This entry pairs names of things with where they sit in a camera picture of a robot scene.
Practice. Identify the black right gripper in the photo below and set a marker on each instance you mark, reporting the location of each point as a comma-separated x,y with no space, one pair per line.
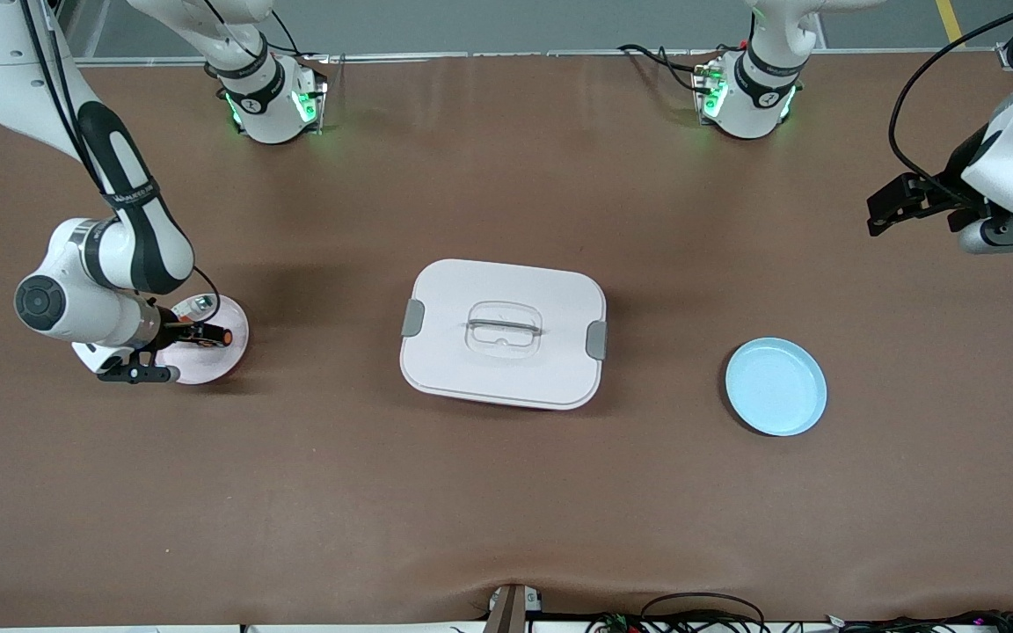
174,333

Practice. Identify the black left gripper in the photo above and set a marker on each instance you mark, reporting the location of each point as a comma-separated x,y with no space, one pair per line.
955,172

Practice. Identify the orange push button switch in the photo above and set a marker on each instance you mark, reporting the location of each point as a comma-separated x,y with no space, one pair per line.
227,336

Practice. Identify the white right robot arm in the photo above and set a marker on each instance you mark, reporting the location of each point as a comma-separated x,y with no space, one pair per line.
67,264

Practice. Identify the grey box latch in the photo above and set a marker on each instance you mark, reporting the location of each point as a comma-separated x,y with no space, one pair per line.
412,317
596,340

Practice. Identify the white lidded storage box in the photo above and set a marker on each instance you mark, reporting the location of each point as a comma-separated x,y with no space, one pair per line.
502,378

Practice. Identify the pink round plate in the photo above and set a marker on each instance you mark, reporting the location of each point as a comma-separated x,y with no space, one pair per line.
212,365

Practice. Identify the light blue round plate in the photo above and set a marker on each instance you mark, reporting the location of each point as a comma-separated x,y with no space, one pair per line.
775,387

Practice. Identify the clear small switch component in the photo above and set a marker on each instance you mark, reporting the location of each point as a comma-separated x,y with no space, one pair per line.
199,308

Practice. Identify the camera mount post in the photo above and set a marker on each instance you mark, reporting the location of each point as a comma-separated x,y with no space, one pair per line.
511,608

